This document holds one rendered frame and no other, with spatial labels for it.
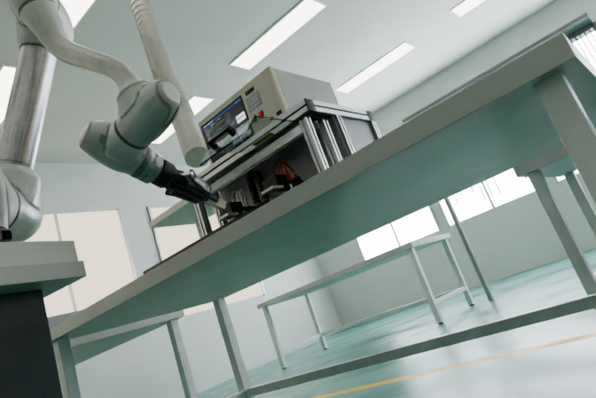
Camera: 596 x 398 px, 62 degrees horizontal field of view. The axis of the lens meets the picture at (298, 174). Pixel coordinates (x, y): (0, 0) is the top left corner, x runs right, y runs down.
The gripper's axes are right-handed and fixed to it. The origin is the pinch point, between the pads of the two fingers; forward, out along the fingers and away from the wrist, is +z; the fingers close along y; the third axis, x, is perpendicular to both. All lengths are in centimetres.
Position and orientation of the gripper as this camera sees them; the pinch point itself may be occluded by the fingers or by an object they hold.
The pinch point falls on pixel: (215, 201)
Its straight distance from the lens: 148.4
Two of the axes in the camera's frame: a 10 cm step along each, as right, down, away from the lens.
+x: 0.3, -7.9, 6.2
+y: 7.1, -4.2, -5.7
